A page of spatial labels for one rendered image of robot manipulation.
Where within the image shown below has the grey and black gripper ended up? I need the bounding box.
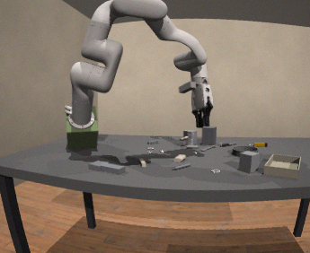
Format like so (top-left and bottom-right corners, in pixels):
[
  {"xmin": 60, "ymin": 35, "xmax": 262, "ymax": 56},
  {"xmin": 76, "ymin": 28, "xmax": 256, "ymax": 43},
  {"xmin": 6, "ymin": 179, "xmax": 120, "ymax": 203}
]
[{"xmin": 191, "ymin": 83, "xmax": 213, "ymax": 128}]

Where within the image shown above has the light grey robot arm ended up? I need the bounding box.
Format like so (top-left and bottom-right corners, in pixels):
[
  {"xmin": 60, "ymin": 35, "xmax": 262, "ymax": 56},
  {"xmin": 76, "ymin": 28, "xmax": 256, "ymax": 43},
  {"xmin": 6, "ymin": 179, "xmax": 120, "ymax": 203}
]
[{"xmin": 65, "ymin": 0, "xmax": 208, "ymax": 129}]

